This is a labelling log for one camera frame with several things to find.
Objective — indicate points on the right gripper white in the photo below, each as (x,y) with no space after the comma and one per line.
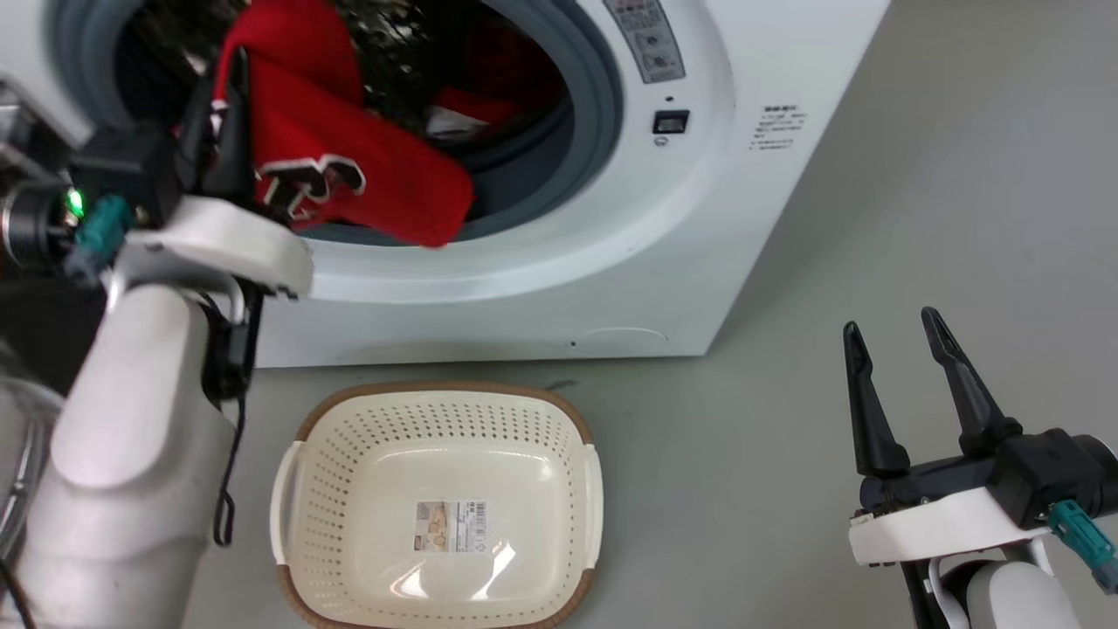
(943,524)

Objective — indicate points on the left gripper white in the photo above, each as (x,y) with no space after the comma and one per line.
(223,240)

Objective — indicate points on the red garment with white lettering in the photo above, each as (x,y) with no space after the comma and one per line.
(349,131)

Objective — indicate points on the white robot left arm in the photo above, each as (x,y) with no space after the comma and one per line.
(122,454)

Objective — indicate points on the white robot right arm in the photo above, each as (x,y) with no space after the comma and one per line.
(1004,598)

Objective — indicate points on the white front-load washing machine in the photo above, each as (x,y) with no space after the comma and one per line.
(664,227)

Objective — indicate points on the cream perforated laundry basket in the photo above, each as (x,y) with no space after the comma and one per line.
(441,463)

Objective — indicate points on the red garment with white tag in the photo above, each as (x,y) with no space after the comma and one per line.
(507,79)

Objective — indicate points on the printed warning label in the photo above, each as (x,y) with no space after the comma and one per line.
(778,127)

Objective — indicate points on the black power button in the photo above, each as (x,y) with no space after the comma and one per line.
(671,121)

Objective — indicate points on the paper label sticker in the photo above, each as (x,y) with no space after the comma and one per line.
(452,526)

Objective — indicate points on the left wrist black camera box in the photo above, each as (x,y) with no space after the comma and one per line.
(122,175)

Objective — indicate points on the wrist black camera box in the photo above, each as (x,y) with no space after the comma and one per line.
(1048,472)
(122,175)

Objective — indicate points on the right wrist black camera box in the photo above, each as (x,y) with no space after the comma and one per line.
(1048,472)

